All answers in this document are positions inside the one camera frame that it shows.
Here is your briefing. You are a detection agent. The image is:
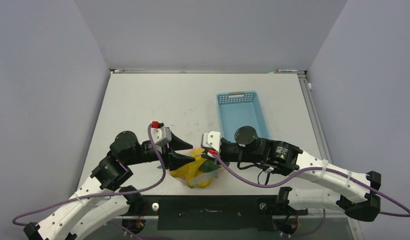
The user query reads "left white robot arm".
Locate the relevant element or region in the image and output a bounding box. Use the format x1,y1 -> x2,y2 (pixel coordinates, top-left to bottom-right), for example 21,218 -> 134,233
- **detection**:
23,122 -> 195,240

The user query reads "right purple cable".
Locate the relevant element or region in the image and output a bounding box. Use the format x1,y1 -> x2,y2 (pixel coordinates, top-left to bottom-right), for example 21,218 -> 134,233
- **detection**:
211,153 -> 410,219

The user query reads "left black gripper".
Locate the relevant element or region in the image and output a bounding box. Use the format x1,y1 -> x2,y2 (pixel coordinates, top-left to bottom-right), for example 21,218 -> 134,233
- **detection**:
125,131 -> 195,169

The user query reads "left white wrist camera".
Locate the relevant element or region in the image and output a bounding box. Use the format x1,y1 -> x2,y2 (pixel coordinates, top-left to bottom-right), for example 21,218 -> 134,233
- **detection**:
150,121 -> 173,148

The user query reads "green lime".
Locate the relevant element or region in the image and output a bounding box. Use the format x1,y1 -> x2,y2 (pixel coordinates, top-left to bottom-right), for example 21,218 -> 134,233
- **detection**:
198,159 -> 221,174

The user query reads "yellow banana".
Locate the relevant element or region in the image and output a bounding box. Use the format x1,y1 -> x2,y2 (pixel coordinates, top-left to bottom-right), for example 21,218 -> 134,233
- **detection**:
169,149 -> 215,189

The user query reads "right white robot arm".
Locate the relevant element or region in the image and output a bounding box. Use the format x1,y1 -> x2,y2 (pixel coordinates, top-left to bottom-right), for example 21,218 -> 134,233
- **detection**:
201,126 -> 381,222

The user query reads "clear zip top bag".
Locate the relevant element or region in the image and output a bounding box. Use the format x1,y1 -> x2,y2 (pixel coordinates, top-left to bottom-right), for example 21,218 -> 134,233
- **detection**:
156,147 -> 226,189

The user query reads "purple cable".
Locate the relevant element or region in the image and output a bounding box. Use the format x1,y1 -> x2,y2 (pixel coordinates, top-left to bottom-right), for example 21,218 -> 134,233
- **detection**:
12,123 -> 168,227
211,153 -> 410,219

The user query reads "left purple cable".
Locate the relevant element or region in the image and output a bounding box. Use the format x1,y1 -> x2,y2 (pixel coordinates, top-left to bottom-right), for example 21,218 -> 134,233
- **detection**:
12,123 -> 168,227

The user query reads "blue plastic basket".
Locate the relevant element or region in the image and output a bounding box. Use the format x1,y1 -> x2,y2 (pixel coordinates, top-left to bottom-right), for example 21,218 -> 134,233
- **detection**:
216,91 -> 270,142

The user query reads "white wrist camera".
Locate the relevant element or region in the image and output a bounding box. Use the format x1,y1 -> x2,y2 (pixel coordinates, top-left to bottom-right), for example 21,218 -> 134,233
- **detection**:
200,131 -> 222,158
150,121 -> 173,148

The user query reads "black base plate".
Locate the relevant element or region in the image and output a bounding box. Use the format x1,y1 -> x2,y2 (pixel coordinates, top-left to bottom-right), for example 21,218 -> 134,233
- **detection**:
143,195 -> 288,231

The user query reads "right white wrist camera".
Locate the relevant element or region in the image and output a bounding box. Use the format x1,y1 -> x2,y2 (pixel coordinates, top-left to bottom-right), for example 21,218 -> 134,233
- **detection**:
200,131 -> 222,158

